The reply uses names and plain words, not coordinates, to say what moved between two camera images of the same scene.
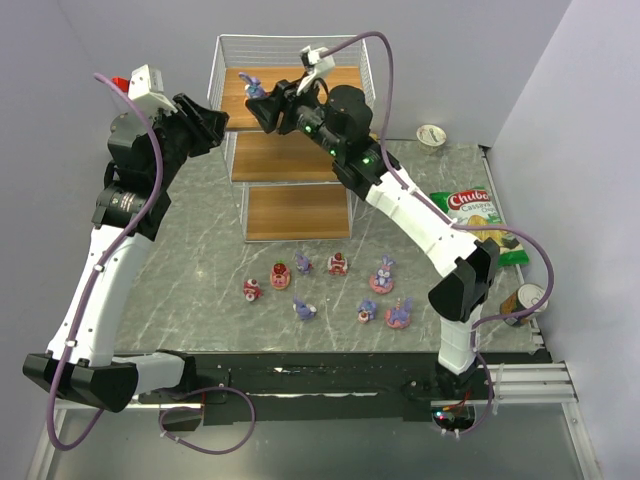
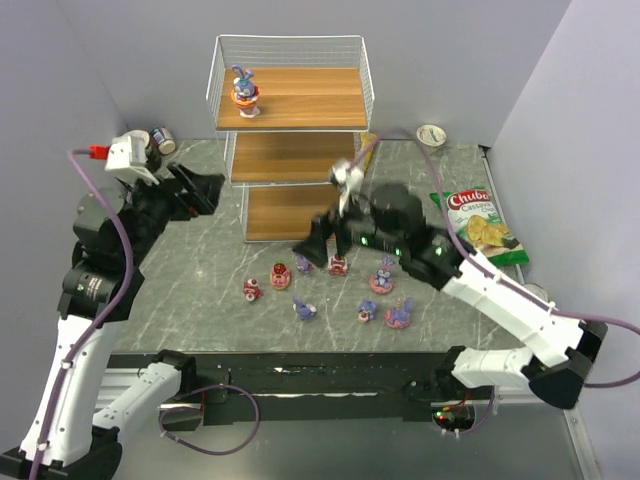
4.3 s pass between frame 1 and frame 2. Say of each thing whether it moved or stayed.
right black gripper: moved
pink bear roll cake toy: stayed
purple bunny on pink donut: stayed
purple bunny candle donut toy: stayed
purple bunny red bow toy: stayed
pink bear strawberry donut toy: stayed
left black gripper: moved
